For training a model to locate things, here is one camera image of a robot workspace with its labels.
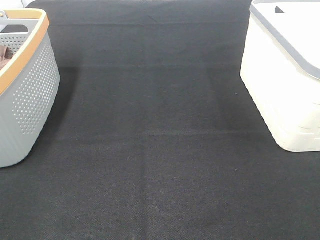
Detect black table cloth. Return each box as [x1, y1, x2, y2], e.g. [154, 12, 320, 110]
[0, 0, 320, 240]

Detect white plastic basket grey rim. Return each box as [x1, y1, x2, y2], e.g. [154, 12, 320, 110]
[240, 0, 320, 152]

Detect grey perforated basket orange rim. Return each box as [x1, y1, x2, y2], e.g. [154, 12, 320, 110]
[0, 8, 61, 168]

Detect brown towels inside basket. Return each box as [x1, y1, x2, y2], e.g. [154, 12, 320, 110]
[0, 45, 14, 70]

